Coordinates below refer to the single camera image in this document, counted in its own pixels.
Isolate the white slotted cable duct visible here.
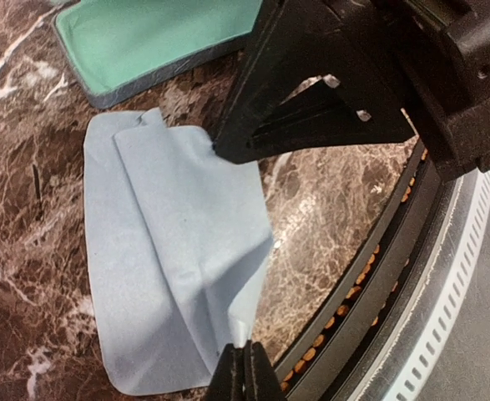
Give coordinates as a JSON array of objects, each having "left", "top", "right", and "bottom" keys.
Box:
[{"left": 375, "top": 171, "right": 490, "bottom": 400}]

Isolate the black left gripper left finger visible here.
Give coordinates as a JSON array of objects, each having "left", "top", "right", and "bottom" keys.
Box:
[{"left": 205, "top": 343, "right": 245, "bottom": 401}]

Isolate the blue textured glasses case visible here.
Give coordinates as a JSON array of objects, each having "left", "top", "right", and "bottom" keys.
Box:
[{"left": 54, "top": 0, "right": 261, "bottom": 109}]

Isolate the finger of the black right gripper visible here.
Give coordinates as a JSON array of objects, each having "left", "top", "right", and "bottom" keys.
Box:
[
  {"left": 214, "top": 1, "right": 413, "bottom": 164},
  {"left": 245, "top": 74, "right": 372, "bottom": 150}
]

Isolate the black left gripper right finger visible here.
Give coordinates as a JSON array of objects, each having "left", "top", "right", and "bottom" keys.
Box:
[{"left": 244, "top": 341, "right": 285, "bottom": 401}]

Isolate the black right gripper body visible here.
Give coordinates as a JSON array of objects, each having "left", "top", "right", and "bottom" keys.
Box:
[{"left": 331, "top": 1, "right": 490, "bottom": 180}]

